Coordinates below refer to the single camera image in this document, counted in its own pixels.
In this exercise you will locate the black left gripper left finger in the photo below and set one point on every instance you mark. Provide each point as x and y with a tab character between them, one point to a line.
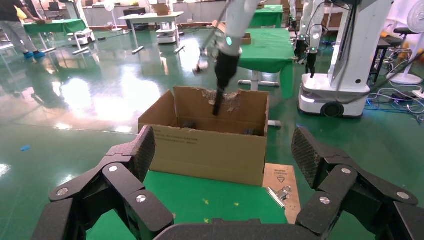
129	179

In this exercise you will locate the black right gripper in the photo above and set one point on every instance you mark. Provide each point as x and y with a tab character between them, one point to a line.
227	71

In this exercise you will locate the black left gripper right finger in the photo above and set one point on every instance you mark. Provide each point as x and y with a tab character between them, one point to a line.
334	182

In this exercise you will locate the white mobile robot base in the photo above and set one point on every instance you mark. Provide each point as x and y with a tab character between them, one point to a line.
81	36

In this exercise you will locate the white neighbour robot arm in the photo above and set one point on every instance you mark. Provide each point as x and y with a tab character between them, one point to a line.
299	43
314	33

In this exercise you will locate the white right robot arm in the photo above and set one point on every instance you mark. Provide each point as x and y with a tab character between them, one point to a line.
240	20

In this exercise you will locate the flat cardboard sheet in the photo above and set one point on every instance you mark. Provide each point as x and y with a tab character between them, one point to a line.
281	175

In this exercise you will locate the large open cardboard carton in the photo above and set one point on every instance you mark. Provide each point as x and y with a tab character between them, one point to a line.
205	155

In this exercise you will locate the small open cardboard tray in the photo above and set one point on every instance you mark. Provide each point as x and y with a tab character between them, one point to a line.
246	39

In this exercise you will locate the brown cardboard box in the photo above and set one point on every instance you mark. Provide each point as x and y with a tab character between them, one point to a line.
162	9

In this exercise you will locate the black ridged foam strip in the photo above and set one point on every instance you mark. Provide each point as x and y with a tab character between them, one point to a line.
252	132

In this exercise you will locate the silver binder clip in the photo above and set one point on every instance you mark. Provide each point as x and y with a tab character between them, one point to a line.
278	196

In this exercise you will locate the green covered table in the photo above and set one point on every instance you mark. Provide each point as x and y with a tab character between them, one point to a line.
56	26
268	18
268	49

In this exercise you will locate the white low cart robot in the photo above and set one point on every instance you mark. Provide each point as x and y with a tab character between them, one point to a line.
167	34

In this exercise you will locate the black power strip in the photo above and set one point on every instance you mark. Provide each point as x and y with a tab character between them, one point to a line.
399	97

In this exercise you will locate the blue floor scrap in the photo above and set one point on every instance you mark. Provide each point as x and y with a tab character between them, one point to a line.
25	148

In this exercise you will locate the white bare table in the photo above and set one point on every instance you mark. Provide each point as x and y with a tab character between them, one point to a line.
149	16

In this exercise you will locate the black cabinet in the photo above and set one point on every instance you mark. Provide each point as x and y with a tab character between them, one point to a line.
134	12

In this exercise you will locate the white wheeled neighbour robot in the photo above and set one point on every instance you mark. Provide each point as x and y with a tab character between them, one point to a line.
351	49

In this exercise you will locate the black round stool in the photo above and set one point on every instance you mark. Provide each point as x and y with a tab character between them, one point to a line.
392	41
405	31

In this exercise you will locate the person in black shirt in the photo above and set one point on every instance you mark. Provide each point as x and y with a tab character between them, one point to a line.
10	10

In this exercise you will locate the slim white pedestal fan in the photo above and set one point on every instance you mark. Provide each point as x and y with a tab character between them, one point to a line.
116	30

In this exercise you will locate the large white pedestal fan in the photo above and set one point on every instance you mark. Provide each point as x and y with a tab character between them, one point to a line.
404	78

